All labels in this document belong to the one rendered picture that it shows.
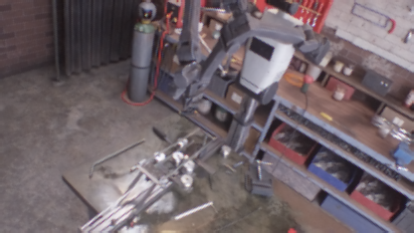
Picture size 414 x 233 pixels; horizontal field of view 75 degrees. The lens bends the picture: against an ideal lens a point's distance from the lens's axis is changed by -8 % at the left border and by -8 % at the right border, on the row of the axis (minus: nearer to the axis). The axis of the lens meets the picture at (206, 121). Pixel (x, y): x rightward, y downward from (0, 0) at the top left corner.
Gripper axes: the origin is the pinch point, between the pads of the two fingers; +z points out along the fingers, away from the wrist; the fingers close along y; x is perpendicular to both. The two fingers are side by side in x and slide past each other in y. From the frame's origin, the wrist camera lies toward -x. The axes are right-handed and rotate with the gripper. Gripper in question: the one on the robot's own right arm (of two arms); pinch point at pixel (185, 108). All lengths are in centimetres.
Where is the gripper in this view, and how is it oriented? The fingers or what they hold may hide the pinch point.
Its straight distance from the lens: 121.1
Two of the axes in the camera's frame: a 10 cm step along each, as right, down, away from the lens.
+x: 6.2, -3.8, 6.9
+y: 7.6, 5.2, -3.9
